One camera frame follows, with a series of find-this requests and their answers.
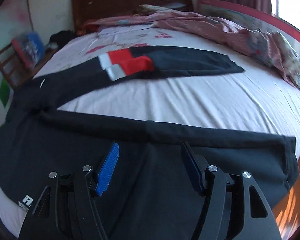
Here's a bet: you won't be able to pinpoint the pink patterned quilt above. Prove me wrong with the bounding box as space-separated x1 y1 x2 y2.
82 4 300 90

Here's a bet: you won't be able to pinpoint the black pants red white patches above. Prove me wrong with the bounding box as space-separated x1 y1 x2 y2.
0 46 299 239

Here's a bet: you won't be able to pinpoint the white floral bed sheet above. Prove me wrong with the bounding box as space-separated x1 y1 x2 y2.
0 29 300 239

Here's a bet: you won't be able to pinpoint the pink bed guard rail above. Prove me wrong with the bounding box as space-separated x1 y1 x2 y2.
196 0 300 56

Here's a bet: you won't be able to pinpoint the dark wooden headboard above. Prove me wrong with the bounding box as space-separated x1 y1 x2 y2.
71 0 195 32

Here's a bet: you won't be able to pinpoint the black clothes pile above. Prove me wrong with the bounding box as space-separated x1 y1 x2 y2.
49 30 77 49

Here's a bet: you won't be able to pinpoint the plastic bag of clothes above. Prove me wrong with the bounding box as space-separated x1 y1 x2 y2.
11 31 45 69

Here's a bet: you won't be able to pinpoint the wooden chair beside bed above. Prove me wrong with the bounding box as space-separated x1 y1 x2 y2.
0 43 58 90

